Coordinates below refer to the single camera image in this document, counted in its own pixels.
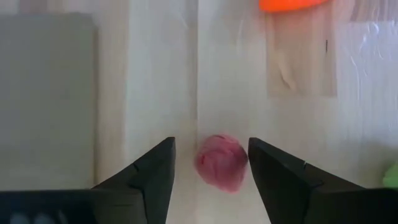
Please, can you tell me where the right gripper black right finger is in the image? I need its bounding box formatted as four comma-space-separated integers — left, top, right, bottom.
248, 137, 365, 224

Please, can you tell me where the beige woven cloth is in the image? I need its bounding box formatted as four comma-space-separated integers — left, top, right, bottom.
0, 12, 96, 191

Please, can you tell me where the orange plastic ball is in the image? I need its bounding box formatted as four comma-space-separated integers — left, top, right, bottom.
258, 0, 330, 13

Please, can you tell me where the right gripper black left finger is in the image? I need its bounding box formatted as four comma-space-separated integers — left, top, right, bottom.
92, 136, 177, 224

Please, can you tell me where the pink striped round toy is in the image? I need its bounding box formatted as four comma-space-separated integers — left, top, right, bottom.
194, 133, 249, 194

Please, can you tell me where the green plastic ball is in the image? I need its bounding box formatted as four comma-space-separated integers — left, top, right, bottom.
382, 162, 398, 190

